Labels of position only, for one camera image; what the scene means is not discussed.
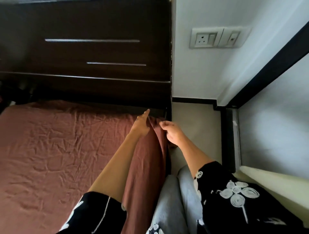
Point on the dark wooden bed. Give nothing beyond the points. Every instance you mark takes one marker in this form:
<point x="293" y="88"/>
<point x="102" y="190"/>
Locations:
<point x="96" y="21"/>

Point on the black floral blouse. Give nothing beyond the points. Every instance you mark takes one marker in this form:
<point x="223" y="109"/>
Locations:
<point x="241" y="217"/>

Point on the person's right hand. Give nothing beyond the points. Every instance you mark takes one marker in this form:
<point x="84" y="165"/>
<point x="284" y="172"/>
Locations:
<point x="173" y="135"/>

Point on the white wall socket plate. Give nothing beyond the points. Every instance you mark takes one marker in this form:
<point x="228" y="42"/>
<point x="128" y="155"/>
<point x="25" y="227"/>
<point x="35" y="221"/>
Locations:
<point x="210" y="38"/>

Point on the light grey jeans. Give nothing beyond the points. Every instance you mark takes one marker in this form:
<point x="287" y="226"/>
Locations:
<point x="169" y="205"/>

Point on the person's left hand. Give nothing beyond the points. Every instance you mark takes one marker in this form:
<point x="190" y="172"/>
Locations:
<point x="141" y="126"/>

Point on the brown bed sheet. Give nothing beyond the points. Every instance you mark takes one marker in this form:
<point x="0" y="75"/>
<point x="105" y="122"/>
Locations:
<point x="48" y="156"/>

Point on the person's right forearm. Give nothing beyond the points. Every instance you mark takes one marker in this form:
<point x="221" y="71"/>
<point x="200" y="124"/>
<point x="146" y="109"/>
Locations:
<point x="195" y="159"/>

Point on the person's left forearm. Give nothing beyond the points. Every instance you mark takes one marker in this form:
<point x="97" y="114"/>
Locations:
<point x="116" y="168"/>

